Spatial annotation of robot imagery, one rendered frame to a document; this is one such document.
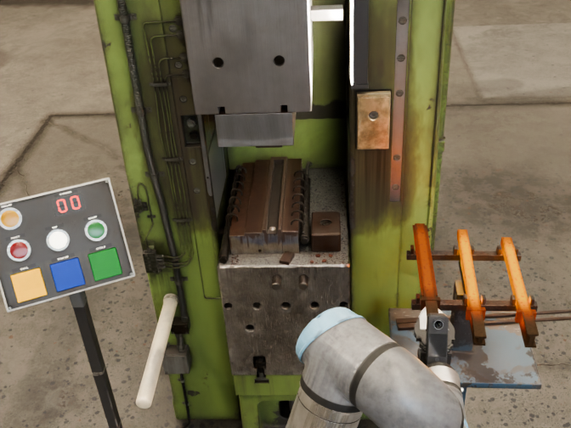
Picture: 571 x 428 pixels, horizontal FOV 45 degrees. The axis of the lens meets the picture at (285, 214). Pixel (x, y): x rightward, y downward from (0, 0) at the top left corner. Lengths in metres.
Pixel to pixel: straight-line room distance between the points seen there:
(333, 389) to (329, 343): 0.07
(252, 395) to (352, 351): 1.34
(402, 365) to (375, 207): 1.11
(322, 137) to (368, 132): 0.44
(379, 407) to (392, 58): 1.08
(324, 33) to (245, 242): 0.69
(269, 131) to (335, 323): 0.83
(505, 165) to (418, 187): 2.28
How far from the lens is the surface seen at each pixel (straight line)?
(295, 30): 1.71
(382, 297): 2.33
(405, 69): 1.91
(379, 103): 1.92
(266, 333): 2.16
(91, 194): 1.94
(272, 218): 2.05
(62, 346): 3.27
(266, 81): 1.76
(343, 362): 1.07
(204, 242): 2.22
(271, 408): 2.49
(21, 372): 3.22
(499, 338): 2.15
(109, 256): 1.94
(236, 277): 2.02
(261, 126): 1.81
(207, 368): 2.59
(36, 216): 1.94
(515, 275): 1.94
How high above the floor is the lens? 2.15
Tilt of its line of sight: 34 degrees down
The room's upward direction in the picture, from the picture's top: 4 degrees counter-clockwise
